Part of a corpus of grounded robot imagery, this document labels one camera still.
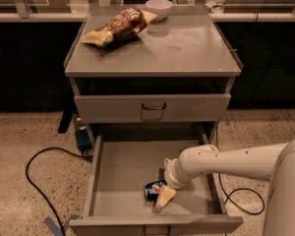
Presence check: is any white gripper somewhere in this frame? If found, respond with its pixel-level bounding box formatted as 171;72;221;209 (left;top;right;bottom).
155;158;191;208

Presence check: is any blue pepsi can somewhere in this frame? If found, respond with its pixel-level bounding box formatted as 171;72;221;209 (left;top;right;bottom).
144;180;166;202

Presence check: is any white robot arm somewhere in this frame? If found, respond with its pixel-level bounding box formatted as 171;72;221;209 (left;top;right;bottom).
156;139;295;236

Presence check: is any open middle drawer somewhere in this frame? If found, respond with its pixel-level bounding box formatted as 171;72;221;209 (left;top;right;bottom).
70;137;243;236

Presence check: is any closed top drawer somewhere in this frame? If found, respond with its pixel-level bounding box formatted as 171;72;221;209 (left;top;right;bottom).
75;93;231;123

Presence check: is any blue power box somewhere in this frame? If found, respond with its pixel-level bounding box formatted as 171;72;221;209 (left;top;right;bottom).
75;129;92;151

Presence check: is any blue tape cross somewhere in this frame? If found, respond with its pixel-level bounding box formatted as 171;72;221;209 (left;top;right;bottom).
43;213;80;236

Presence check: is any brown chip bag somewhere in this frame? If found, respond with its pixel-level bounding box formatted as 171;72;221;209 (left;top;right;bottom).
82;8;157;48

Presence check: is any white bowl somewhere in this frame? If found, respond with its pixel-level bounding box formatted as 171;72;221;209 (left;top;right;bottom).
146;0;173;21

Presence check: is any black middle drawer handle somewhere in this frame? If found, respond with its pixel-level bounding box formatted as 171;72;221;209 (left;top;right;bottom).
143;225;171;236

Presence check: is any black drawer handle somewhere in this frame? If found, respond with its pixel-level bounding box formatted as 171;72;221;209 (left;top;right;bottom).
143;225;171;236
141;102;167;111

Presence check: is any black cable right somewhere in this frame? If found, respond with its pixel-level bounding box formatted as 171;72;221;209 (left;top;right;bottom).
215;173;266;216

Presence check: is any black cable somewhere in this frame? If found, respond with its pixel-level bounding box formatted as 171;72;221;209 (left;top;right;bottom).
215;173;266;216
25;147;94;236

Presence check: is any black top drawer handle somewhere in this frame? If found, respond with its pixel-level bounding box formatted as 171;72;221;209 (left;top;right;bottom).
141;102;167;111

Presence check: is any black cable left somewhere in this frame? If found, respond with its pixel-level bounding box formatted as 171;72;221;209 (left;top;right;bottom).
25;147;94;236

